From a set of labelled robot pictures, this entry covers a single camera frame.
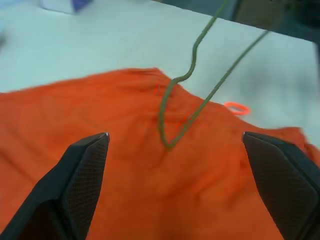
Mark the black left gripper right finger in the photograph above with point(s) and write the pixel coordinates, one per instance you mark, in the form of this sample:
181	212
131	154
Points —
285	180

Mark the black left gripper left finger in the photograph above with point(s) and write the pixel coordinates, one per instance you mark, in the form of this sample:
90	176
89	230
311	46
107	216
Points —
75	185

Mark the orange shorts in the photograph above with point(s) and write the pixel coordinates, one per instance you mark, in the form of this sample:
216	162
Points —
155	175

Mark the white and blue box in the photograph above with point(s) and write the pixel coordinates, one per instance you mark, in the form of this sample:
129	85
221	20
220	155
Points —
65	5

